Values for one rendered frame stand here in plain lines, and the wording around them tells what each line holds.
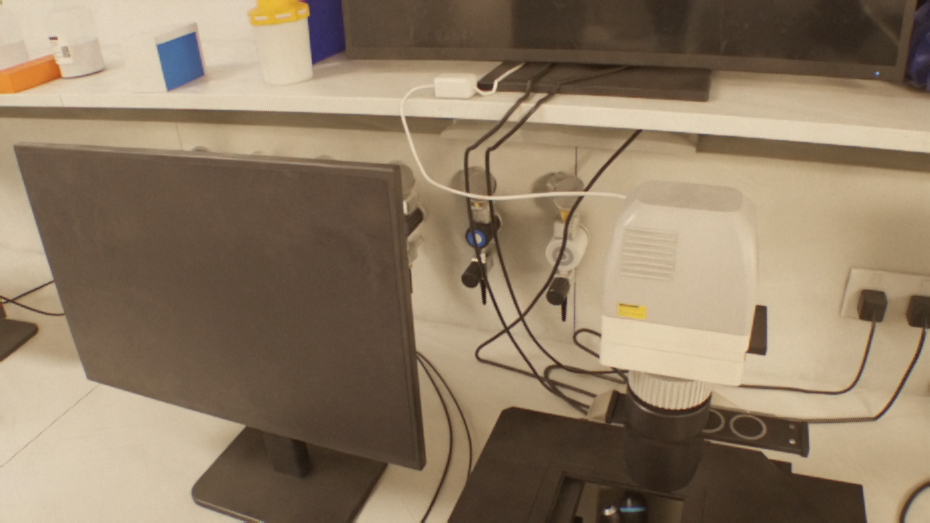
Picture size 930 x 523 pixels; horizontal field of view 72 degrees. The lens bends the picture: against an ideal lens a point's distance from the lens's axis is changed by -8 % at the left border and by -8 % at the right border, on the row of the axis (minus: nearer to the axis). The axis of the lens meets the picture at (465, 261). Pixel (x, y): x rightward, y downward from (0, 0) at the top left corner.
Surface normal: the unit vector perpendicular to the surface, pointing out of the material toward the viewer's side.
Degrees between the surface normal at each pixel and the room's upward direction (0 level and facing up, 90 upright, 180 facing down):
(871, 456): 0
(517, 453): 0
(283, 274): 86
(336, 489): 0
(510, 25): 86
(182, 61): 90
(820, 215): 90
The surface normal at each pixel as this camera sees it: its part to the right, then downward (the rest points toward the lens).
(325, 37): 0.93, 0.12
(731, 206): -0.07, -0.87
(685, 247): -0.36, 0.21
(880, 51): -0.36, 0.42
